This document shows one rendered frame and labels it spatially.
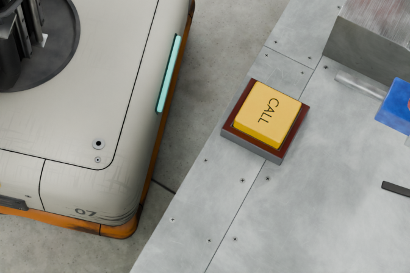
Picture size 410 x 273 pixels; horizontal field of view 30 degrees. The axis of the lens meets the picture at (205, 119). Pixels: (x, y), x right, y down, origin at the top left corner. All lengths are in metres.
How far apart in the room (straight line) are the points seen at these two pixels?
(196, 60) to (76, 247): 0.54
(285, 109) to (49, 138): 0.69
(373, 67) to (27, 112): 0.77
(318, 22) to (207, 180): 0.27
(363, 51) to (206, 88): 0.94
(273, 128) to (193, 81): 0.98
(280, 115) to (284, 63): 0.10
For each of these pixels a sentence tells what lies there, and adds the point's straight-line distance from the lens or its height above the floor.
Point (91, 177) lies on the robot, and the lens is 1.45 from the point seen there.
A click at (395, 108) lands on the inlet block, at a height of 0.95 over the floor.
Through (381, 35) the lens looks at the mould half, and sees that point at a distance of 0.91.
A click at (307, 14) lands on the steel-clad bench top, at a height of 0.80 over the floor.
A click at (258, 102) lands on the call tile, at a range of 0.89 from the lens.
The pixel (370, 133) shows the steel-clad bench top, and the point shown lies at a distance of 0.95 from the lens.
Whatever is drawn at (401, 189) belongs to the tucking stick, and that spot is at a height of 0.80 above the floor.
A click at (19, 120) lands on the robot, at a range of 1.51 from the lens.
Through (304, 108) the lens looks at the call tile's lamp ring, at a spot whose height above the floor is 0.82.
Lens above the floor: 1.62
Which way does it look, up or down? 64 degrees down
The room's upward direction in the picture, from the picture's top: 10 degrees clockwise
